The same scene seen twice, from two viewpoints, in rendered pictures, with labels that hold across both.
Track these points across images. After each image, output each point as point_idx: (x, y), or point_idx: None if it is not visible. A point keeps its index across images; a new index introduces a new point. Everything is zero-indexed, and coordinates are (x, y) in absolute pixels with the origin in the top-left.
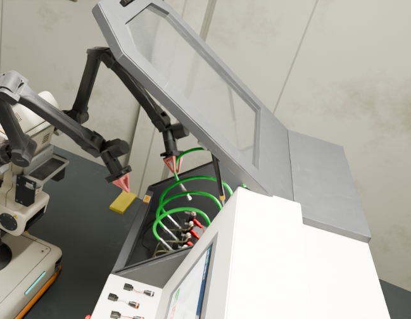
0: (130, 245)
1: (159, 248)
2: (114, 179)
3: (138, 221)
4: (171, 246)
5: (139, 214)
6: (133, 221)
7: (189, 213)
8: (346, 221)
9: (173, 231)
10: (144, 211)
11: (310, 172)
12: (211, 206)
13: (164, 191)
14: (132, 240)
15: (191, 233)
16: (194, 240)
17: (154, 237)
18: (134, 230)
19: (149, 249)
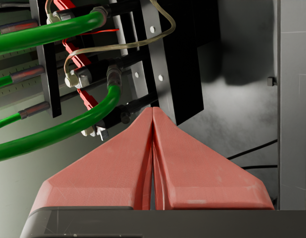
0: (288, 5)
1: (247, 93)
2: (161, 232)
3: (292, 141)
4: (226, 106)
5: (296, 174)
6: None
7: (97, 127)
8: None
9: (234, 153)
10: (285, 187)
11: None
12: (154, 203)
13: (16, 141)
14: (285, 38)
15: (84, 58)
16: (136, 86)
17: (270, 129)
18: (292, 90)
19: (269, 78)
